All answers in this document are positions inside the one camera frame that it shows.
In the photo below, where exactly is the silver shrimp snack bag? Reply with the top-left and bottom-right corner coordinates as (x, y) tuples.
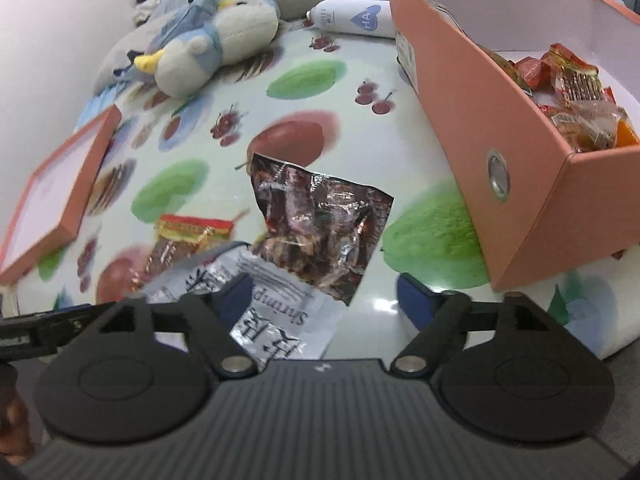
(142, 242), (347, 367)

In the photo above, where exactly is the red-striped brown stick snack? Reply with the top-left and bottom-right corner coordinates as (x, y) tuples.
(132, 214), (235, 292)

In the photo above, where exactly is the dark brown foil snack bag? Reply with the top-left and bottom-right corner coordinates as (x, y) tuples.
(250, 154), (394, 304)

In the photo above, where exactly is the snacks pile in box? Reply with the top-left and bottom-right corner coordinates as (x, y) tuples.
(482, 44), (639, 153)

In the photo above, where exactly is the pink box lid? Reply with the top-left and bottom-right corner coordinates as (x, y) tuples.
(1, 105), (122, 286)

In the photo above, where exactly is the pink storage box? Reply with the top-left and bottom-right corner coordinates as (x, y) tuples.
(390, 0), (639, 290)

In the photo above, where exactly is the fruit print bed sheet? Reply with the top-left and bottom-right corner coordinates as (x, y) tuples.
(14, 24), (639, 361)

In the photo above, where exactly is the white blue plush toy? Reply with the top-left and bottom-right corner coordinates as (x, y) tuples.
(134, 0), (280, 99)

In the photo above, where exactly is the white spray bottle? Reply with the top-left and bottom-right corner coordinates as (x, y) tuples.
(306, 0), (396, 39)

